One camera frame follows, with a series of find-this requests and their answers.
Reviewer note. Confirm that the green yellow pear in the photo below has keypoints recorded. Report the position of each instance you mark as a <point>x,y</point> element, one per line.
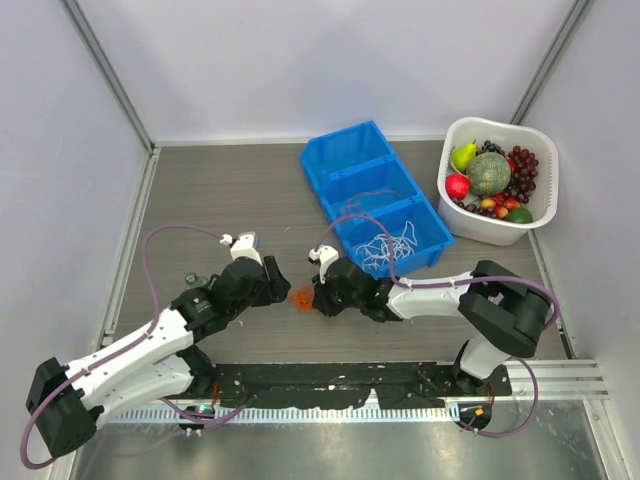
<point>461,158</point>

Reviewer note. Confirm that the green lime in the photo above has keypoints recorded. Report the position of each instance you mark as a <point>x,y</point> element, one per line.
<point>519,215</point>

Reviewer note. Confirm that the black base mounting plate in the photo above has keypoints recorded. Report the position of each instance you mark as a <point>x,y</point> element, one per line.
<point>339,386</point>

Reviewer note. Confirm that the white fruit basket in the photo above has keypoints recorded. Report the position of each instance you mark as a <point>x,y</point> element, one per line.
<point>543,204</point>

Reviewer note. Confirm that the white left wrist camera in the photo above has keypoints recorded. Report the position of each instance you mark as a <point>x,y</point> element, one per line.
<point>245,245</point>

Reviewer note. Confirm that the perforated cable duct strip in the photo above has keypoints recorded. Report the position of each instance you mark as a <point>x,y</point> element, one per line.
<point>370,413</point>

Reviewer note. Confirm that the red yellow cherries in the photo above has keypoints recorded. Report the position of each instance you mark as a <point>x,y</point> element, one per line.
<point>498,207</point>

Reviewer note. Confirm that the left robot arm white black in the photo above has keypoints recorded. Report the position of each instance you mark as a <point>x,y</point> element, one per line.
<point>68,403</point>

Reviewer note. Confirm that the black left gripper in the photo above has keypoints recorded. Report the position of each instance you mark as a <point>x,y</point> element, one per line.
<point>278,283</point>

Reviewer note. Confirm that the red apple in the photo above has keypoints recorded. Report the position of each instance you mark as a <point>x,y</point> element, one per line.
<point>457,186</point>

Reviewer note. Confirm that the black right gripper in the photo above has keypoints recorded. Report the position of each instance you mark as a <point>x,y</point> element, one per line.
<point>321,300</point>

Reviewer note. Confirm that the clear glass bottle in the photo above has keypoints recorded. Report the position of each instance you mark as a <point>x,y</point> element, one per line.
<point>194,280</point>

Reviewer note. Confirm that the blue three-compartment bin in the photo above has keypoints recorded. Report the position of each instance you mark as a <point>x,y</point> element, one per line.
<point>358,177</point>

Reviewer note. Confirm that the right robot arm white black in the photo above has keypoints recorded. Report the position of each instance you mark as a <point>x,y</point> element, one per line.
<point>508,312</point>

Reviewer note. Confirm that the dark red grape bunch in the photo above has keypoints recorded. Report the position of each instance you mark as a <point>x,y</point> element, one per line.
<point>524,172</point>

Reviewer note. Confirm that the green melon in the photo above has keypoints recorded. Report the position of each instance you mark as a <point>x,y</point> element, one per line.
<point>489,173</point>

